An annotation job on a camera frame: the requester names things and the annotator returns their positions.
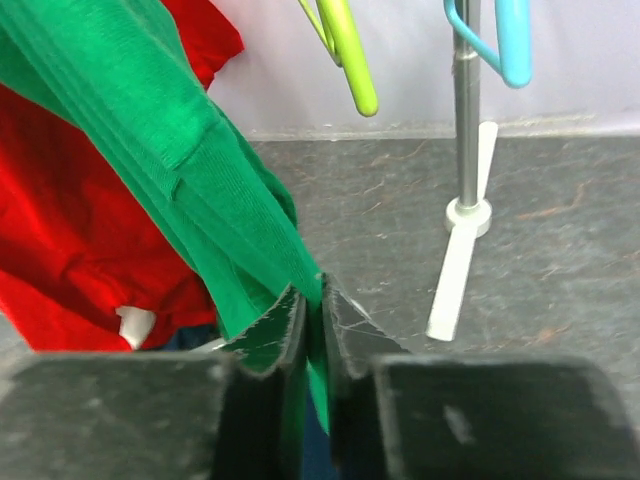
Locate teal blue hanger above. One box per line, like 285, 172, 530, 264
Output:
443, 0, 533, 89

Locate green t shirt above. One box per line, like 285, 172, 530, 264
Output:
0, 0, 331, 436

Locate silver clothes rack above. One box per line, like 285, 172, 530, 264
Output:
426, 1, 497, 342

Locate yellow green hanger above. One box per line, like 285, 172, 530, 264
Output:
298, 0, 379, 117

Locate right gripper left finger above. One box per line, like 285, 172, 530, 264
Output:
1, 289, 306, 479

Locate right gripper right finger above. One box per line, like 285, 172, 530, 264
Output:
322, 276, 639, 479

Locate red t shirt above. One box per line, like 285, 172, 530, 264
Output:
1, 1, 243, 352

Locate white t shirt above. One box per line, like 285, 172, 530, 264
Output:
116, 306, 156, 350

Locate navy blue t shirt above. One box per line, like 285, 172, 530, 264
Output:
158, 325, 220, 351

